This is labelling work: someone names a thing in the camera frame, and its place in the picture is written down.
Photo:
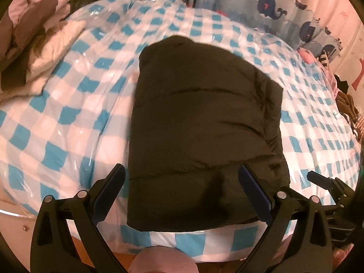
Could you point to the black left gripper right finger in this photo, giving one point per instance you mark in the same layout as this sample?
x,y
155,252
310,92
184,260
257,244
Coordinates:
x,y
310,248

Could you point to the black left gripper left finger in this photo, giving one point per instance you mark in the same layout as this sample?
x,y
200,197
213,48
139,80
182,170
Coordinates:
x,y
52,247

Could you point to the dark olive puffer jacket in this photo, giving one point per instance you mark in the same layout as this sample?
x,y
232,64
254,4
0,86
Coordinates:
x,y
199,113

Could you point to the brown clothes pile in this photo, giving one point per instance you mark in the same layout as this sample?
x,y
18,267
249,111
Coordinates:
x,y
354,117

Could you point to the pink trouser knee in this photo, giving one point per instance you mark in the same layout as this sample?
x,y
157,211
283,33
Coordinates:
x,y
163,259

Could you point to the blue white checkered bed cover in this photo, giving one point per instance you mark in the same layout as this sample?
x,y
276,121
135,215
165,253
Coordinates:
x,y
76,131

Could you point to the cream folded blanket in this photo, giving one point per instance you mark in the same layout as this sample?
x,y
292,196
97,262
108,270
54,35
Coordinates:
x,y
28,74

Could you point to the pink and brown pillow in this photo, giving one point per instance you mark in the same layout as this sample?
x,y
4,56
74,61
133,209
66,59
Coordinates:
x,y
22,23

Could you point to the pink sheer curtain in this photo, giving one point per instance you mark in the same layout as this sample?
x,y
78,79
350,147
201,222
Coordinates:
x,y
343,21

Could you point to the blue whale pattern curtain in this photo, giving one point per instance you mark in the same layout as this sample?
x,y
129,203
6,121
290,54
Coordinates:
x,y
290,20

